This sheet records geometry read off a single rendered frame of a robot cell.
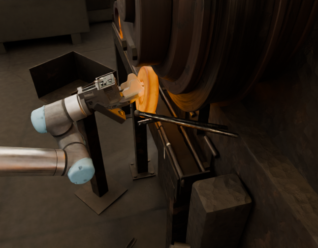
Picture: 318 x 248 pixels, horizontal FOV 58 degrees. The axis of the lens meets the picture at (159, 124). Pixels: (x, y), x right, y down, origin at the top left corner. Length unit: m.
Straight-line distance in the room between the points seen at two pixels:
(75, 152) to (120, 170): 0.84
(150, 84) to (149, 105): 0.06
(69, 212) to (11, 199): 0.33
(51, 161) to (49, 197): 0.83
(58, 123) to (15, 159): 0.17
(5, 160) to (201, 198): 0.48
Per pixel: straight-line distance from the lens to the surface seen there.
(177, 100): 0.60
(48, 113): 0.88
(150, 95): 0.82
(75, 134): 0.93
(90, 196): 1.58
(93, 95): 0.86
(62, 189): 1.65
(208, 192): 0.57
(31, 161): 0.80
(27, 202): 1.66
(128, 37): 0.60
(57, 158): 0.82
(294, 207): 0.50
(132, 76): 0.88
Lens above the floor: 1.25
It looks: 40 degrees down
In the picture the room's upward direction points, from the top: straight up
